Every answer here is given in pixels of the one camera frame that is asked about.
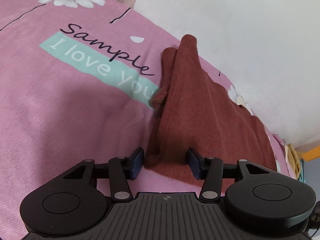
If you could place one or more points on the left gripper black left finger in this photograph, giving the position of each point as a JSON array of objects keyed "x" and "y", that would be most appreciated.
[{"x": 80, "y": 198}]

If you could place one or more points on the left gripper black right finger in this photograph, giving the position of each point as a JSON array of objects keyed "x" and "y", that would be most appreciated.
[{"x": 254, "y": 198}]

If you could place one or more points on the dark red knit sweater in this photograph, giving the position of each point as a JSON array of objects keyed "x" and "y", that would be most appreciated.
[{"x": 193, "y": 111}]

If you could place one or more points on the yellow folded cloth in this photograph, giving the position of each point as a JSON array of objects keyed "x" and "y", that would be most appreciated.
[{"x": 295, "y": 160}]

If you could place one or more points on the grey and orange box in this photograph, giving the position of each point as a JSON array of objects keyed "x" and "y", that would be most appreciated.
[{"x": 310, "y": 168}]

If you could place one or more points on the pink floral bed sheet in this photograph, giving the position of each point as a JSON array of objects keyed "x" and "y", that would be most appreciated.
[{"x": 77, "y": 77}]

